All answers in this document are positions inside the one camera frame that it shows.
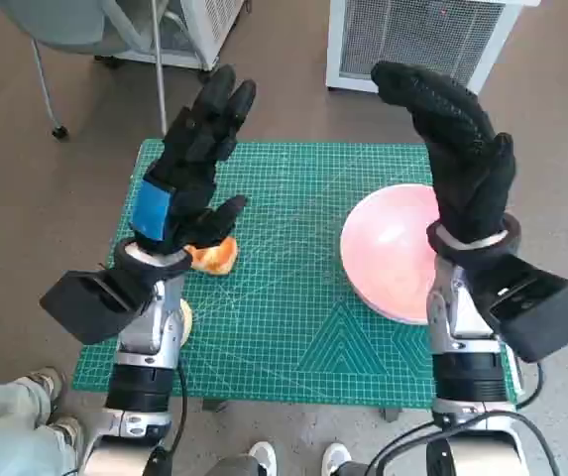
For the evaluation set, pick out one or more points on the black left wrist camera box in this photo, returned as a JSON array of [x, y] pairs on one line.
[[90, 302]]

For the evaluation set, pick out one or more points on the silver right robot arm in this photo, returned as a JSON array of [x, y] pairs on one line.
[[457, 317]]

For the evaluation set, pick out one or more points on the grey chair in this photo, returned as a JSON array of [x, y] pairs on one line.
[[65, 25]]

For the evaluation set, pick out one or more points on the pink bowl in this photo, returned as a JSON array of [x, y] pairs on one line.
[[387, 248]]

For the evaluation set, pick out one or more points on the yellow toy bread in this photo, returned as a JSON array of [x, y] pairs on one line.
[[187, 322]]

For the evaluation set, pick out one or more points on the grey table leg bracket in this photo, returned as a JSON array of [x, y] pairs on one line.
[[391, 414]]

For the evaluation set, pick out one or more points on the dark grey leg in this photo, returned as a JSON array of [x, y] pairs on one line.
[[234, 467], [358, 470]]

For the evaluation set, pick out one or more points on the orange toy bread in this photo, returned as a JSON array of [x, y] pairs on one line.
[[216, 258]]

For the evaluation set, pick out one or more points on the white desk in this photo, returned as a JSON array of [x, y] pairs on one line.
[[521, 2]]

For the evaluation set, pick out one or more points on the white shoe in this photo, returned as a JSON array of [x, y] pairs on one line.
[[335, 456], [263, 456]]

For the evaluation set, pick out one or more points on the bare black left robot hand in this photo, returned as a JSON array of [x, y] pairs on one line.
[[189, 163]]

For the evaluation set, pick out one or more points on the person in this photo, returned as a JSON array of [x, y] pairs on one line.
[[6, 421]]

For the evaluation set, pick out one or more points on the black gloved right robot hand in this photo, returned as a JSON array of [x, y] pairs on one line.
[[462, 163]]

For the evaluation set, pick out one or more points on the white mesh cabinet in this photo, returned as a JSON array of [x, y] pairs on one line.
[[204, 25], [412, 39]]

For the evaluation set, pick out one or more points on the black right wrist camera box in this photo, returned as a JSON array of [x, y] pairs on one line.
[[536, 317]]

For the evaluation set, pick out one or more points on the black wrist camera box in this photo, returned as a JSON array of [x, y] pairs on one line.
[[90, 302], [536, 317]]

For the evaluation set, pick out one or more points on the white metal pole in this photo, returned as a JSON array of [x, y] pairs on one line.
[[158, 74]]

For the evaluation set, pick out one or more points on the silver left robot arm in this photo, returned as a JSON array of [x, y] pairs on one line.
[[145, 322]]

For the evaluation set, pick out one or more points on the green cutting mat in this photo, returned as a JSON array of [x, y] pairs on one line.
[[288, 223]]

